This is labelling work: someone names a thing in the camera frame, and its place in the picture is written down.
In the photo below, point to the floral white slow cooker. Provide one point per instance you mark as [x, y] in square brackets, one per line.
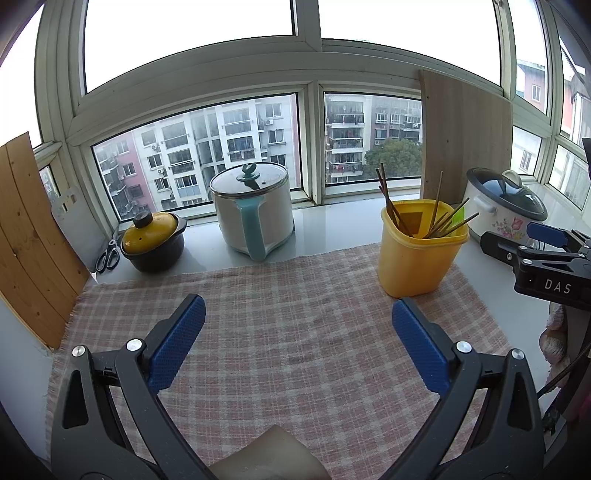
[489, 217]

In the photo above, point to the light wooden board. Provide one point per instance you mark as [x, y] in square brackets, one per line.
[461, 138]

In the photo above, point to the pink plaid cloth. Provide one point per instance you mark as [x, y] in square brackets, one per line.
[300, 323]

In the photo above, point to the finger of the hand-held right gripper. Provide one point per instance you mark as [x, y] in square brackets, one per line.
[547, 234]
[501, 251]

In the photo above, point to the white teal electric pot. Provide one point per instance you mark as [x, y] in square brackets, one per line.
[272, 207]

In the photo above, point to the black clay pot yellow lid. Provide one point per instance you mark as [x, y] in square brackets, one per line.
[152, 254]

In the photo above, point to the wooden plank board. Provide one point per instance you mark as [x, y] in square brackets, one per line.
[32, 240]

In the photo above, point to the yellow plastic container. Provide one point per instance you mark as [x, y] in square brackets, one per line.
[415, 267]

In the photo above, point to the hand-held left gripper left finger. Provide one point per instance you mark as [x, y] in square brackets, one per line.
[178, 341]

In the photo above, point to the white window frame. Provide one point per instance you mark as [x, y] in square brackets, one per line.
[307, 60]

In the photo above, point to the person's left hand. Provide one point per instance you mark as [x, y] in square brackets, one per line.
[272, 457]

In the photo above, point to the apartment buildings outside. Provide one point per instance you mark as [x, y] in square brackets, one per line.
[184, 152]

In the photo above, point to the grey cutting board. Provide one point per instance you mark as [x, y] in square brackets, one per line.
[78, 221]

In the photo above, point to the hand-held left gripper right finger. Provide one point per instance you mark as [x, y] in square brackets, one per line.
[420, 346]

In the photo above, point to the person's right hand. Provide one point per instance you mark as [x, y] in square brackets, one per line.
[554, 337]

